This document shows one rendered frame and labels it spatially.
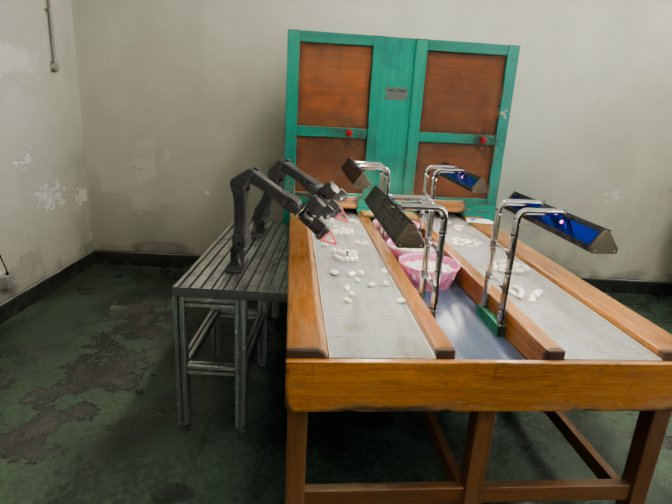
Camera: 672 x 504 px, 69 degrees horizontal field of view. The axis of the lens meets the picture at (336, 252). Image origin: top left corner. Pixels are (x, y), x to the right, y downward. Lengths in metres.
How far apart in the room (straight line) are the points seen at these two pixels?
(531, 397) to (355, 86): 2.07
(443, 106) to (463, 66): 0.25
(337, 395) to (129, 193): 3.25
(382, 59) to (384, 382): 2.09
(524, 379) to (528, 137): 2.90
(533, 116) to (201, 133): 2.57
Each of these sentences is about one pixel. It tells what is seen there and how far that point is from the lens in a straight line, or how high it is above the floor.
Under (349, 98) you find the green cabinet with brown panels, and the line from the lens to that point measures 3.05.
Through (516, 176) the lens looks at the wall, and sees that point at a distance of 4.22.
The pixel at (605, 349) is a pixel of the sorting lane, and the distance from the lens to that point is 1.73.
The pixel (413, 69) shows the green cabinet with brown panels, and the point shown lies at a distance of 3.11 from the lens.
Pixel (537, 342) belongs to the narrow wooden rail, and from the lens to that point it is 1.61.
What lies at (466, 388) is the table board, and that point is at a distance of 1.49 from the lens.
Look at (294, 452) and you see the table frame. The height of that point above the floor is 0.41.
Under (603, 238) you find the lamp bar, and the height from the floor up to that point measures 1.09.
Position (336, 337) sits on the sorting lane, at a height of 0.74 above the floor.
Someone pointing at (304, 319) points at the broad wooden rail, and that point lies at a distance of 1.54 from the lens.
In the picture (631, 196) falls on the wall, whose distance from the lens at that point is 4.64.
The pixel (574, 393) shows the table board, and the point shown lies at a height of 0.64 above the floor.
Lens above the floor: 1.41
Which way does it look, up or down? 17 degrees down
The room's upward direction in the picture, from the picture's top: 3 degrees clockwise
